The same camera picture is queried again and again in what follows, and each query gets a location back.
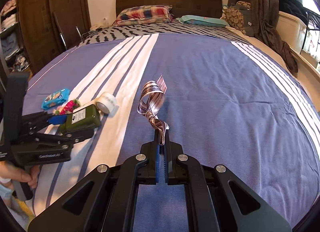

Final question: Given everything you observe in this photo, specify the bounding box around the teal pillow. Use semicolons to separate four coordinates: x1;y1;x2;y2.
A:
175;15;230;28

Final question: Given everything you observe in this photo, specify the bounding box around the white storage box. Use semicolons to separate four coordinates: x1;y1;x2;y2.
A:
276;11;313;54

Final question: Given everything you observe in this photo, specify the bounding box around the clear tape roll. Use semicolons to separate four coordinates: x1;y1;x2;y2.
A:
96;92;118;114

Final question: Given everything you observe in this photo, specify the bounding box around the stack of folded clothes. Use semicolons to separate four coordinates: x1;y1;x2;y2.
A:
0;0;25;70

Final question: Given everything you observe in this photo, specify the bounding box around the striped shiny ribbon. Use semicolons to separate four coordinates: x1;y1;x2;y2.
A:
137;74;170;145

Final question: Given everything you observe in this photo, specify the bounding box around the black metal rack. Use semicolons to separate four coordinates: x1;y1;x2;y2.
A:
300;7;320;53

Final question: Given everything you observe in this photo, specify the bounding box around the blue wet wipes packet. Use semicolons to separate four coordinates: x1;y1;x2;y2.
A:
41;88;71;110

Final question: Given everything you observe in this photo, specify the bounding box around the dark green cushion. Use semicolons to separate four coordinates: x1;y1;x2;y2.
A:
244;10;262;36

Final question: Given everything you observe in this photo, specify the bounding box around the grey zebra pattern sheet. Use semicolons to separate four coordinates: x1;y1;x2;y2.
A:
80;20;253;46

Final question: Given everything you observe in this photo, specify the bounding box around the brown patterned cushion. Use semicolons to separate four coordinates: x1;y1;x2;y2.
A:
222;1;252;35

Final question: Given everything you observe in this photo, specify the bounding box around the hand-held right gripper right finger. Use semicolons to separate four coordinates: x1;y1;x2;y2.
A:
162;128;293;232

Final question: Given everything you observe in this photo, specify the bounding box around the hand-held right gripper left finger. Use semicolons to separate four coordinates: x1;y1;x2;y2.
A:
27;128;160;232

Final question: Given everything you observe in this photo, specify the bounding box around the white cable bundle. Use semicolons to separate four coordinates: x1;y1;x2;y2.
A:
85;23;110;38

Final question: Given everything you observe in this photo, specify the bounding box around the dark wooden wardrobe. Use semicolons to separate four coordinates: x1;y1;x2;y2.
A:
0;0;92;78

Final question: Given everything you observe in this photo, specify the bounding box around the cream bed sheet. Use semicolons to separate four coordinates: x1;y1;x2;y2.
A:
226;26;298;78

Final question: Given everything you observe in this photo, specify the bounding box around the pink floral scrunchie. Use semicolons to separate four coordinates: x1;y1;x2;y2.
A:
55;99;82;116

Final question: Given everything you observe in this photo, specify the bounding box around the dark green bottle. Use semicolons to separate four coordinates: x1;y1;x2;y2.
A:
59;104;102;134

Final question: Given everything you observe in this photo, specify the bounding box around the folded metal chair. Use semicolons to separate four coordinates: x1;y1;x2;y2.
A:
52;12;83;50

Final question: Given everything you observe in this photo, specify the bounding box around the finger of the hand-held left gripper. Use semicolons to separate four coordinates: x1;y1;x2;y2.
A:
30;129;95;149
21;112;67;134

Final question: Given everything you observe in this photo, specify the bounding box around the plaid pillow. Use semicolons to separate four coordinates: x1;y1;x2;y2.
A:
112;5;174;26

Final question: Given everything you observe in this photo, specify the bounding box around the pile of dark clothes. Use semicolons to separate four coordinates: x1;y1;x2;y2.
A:
277;0;310;25

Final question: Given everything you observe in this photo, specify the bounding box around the dark wooden headboard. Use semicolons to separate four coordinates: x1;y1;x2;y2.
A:
116;0;223;21

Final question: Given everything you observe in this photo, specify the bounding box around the person's left hand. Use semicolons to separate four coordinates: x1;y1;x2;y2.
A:
0;161;40;189

